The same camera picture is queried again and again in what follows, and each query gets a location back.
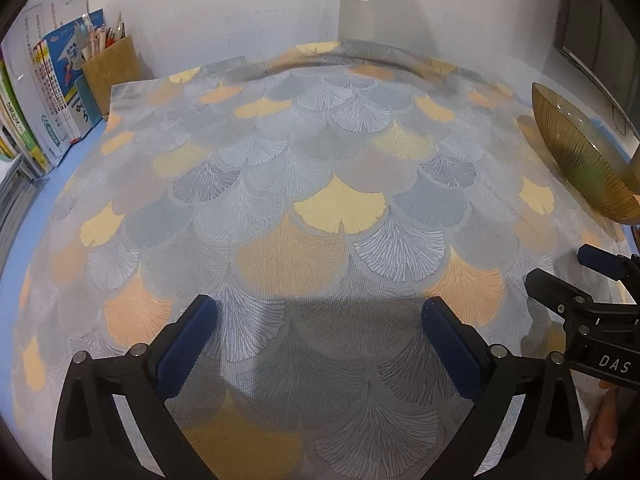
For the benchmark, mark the blue white book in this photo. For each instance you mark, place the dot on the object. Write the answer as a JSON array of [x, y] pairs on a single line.
[[61, 56]]

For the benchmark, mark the white desk lamp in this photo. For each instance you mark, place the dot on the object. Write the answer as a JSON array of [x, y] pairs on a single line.
[[356, 21]]

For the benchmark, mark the black wall television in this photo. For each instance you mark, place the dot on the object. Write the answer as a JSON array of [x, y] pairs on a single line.
[[601, 38]]

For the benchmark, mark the ginkgo pattern table mat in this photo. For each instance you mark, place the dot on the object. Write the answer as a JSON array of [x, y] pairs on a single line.
[[319, 198]]

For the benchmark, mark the person's right hand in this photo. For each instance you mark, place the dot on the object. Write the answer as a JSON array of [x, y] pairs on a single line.
[[615, 403]]

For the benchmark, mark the amber ribbed glass bowl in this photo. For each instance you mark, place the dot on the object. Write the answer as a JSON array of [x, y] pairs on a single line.
[[589, 161]]

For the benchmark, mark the brown pen holder box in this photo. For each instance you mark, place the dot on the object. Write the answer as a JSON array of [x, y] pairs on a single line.
[[117, 64]]

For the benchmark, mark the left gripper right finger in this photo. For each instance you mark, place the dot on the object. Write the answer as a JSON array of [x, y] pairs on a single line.
[[547, 441]]

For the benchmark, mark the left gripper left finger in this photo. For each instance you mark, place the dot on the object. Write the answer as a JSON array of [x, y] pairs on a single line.
[[90, 441]]

